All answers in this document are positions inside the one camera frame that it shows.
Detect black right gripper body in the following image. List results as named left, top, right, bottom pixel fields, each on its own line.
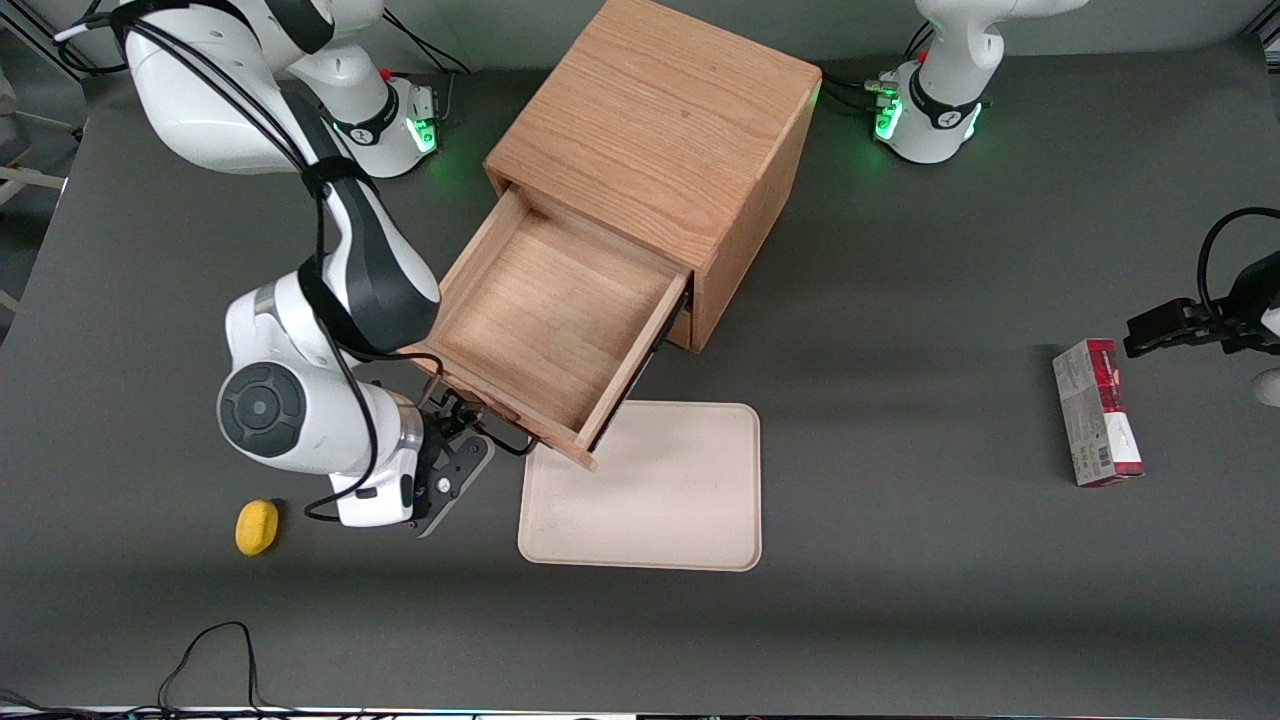
left=418, top=398, right=477, bottom=473

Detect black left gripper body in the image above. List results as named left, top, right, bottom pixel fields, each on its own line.
left=1205, top=252, right=1280, bottom=357

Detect wooden drawer cabinet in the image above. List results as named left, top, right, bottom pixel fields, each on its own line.
left=485, top=0, right=824, bottom=354

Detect red and grey carton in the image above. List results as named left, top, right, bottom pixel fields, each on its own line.
left=1052, top=338, right=1145, bottom=488

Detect beige plastic tray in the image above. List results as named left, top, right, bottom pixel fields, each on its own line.
left=517, top=400, right=763, bottom=572

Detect yellow lemon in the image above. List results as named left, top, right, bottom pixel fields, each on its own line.
left=235, top=499, right=281, bottom=557

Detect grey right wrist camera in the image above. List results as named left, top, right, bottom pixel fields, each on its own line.
left=413, top=436, right=495, bottom=539

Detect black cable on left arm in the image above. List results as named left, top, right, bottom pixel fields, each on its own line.
left=1197, top=206, right=1280, bottom=323

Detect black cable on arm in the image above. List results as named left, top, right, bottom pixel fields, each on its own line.
left=1197, top=206, right=1280, bottom=323
left=55, top=0, right=538, bottom=523

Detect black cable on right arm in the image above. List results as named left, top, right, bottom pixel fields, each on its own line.
left=55, top=0, right=538, bottom=523

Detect black cable at table edge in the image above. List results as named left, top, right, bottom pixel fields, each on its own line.
left=0, top=621, right=301, bottom=720

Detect black cables at right arm base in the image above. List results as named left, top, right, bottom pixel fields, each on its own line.
left=380, top=10, right=473, bottom=129

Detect black cables at arm base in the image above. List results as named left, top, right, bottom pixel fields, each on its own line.
left=820, top=20, right=936, bottom=113
left=380, top=10, right=473, bottom=129

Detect black cables at left arm base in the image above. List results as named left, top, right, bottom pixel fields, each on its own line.
left=820, top=20, right=936, bottom=113

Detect aluminium frame rail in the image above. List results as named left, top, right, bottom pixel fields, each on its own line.
left=0, top=0, right=103, bottom=81

